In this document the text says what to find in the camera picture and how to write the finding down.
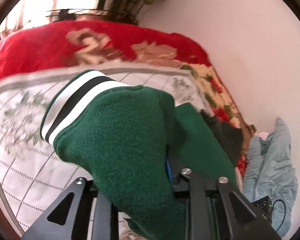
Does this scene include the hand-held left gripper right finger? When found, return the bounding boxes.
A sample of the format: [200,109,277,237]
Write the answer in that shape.
[166,160,282,240]

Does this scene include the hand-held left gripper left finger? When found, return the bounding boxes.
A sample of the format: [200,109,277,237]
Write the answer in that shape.
[22,177,119,240]

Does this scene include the green jacket with white stripes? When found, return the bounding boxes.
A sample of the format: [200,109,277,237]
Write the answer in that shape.
[40,70,243,240]

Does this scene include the black garment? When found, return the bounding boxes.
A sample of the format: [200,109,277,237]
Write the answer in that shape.
[200,110,243,168]

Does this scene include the brown cloth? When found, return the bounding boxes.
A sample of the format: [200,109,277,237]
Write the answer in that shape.
[240,124,257,155]

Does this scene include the black electronic device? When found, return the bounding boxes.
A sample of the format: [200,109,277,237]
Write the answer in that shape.
[251,195,274,222]

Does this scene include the light blue quilted jacket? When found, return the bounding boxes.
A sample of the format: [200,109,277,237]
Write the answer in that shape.
[242,117,299,239]

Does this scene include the white quilted bed sheet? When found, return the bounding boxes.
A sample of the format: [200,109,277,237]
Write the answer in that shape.
[0,66,213,235]

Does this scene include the red floral blanket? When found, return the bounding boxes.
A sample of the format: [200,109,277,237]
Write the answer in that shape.
[0,20,255,175]

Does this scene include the black cable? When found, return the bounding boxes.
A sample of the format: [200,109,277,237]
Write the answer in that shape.
[271,199,287,233]

